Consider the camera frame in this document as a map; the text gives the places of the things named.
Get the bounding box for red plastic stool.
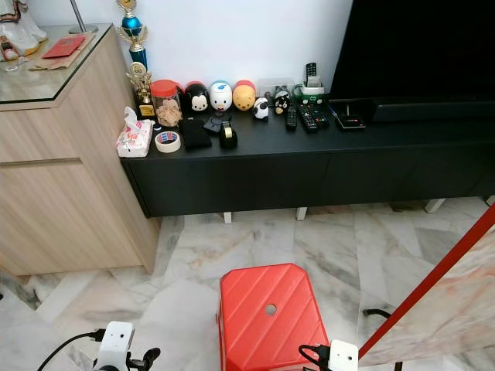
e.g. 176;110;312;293
217;263;332;371

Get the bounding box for light wood cabinet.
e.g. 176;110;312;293
0;23;162;277

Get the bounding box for beige masking tape roll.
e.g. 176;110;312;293
154;130;183;154

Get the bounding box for floral tissue pack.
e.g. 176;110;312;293
116;107;154;158

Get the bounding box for black pouch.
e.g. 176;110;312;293
178;118;213;151

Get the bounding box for brown curved table leg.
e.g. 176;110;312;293
361;308;393;321

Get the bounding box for black tape dispenser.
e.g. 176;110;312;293
218;121;240;150

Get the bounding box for black TV console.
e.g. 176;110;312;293
121;99;495;225

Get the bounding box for red lid snack jar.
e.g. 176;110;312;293
151;79;183;128

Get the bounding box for black mouse plush toy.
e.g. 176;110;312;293
183;81;210;115

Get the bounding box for white duck plush toy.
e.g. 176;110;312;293
208;80;234;114

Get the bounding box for small panda figurine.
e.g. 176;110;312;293
252;97;271;121

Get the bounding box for yellow bear plush toy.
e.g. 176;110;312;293
232;80;257;112

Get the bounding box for small gold trophy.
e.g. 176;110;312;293
127;62;155;118

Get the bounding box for small black white figurine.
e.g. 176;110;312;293
271;87;291;117

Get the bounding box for wide black remote control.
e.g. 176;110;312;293
297;104;320;134

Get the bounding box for brown paper envelope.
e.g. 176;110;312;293
31;32;97;72

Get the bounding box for black set-top box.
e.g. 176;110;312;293
331;107;368;132

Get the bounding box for green remote holder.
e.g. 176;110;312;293
292;80;327;105

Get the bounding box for red booklet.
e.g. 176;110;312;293
43;35;87;60

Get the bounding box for tall blue gold trophy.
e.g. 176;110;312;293
116;0;150;72

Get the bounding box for grey lamp stand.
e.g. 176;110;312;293
68;0;100;36

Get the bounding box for white robed figurine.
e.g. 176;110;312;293
0;0;49;63

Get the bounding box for black television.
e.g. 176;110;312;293
329;0;495;123

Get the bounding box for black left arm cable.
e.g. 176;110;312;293
37;330;107;371

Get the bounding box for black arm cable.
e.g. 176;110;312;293
298;343;332;371
37;330;107;371

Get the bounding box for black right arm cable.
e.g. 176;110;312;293
298;343;332;371

